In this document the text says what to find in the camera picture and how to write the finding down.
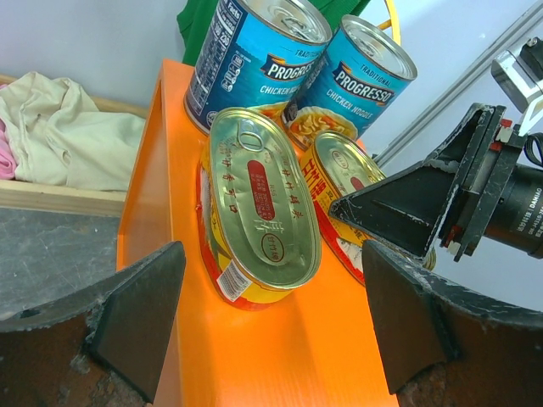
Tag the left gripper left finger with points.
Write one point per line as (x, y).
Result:
(103, 345)

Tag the wooden tray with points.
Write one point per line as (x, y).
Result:
(26, 195)

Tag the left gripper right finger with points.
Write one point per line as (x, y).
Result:
(442, 344)

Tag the aluminium corner profile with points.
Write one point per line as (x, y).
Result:
(509, 40)

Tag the beige cloth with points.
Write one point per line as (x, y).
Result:
(58, 136)

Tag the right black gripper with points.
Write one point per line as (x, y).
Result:
(463, 177)

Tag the yellow plastic hanger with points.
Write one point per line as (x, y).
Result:
(392, 22)

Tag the oval red sardine tin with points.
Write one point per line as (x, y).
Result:
(258, 232)

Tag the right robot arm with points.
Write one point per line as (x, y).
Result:
(517, 220)

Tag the pink cloth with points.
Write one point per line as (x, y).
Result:
(8, 161)

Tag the orange box counter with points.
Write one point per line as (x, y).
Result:
(314, 348)

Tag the blue soup can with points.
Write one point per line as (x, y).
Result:
(256, 55)

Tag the green tank top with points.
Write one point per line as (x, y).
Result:
(194, 20)

